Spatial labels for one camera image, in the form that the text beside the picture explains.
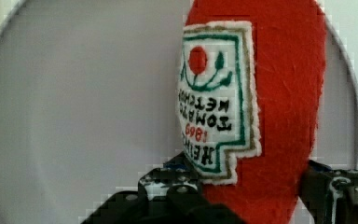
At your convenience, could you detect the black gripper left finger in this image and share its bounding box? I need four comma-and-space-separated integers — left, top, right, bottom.
81, 153, 246, 224

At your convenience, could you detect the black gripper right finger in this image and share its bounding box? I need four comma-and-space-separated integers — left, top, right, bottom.
299, 161, 358, 224

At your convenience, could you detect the red plush ketchup bottle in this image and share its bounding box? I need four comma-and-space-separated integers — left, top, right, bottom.
176, 0, 326, 224

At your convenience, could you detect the pale pink round plate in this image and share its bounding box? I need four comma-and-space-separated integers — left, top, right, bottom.
0, 0, 358, 224

